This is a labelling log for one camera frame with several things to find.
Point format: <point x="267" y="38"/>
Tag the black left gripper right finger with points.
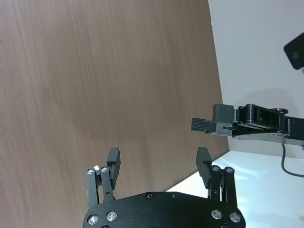
<point x="204" y="166"/>

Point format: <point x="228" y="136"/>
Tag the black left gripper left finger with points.
<point x="114" y="166"/>

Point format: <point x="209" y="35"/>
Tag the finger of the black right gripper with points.
<point x="202" y="124"/>

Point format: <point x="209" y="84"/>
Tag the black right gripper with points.
<point x="295" y="131"/>

